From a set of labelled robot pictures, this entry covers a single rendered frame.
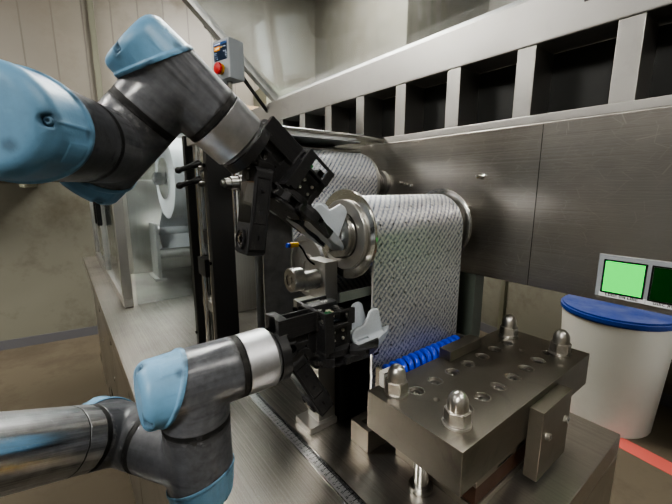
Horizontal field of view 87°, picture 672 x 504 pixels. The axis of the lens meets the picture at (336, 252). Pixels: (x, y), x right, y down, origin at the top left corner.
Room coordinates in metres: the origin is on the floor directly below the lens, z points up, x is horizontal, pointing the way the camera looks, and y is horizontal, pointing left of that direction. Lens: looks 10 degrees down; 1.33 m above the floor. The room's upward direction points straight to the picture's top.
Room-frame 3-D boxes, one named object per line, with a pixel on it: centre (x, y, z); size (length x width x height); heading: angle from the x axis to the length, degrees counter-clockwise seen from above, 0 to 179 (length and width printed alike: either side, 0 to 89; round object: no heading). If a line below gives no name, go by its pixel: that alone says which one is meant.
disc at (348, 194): (0.58, -0.02, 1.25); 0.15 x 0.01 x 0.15; 38
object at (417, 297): (0.61, -0.15, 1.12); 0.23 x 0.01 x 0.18; 128
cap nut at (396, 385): (0.48, -0.09, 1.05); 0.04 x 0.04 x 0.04
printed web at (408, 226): (0.76, -0.03, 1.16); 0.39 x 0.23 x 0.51; 38
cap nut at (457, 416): (0.41, -0.15, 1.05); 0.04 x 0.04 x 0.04
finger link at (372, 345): (0.49, -0.02, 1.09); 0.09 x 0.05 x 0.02; 127
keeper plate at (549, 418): (0.48, -0.32, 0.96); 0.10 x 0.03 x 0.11; 128
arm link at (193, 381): (0.37, 0.16, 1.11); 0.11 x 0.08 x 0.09; 128
